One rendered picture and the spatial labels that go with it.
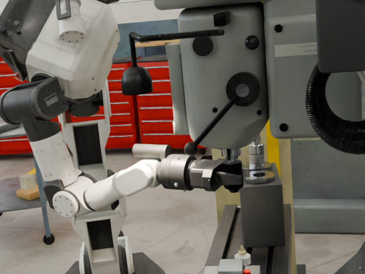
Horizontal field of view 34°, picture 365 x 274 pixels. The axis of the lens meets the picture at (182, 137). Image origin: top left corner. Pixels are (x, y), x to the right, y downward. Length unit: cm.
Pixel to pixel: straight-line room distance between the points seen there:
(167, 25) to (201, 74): 933
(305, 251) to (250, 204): 221
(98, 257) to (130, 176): 78
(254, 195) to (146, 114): 457
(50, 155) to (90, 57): 29
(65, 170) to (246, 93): 62
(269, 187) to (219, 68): 53
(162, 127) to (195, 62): 491
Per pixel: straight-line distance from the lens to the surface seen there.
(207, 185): 139
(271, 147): 318
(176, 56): 136
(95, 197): 160
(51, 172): 164
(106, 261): 222
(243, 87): 124
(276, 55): 124
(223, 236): 185
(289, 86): 125
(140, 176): 147
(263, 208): 172
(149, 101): 617
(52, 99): 161
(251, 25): 126
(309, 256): 384
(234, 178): 139
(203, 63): 128
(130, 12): 1076
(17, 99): 163
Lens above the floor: 167
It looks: 14 degrees down
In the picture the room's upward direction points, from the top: 5 degrees counter-clockwise
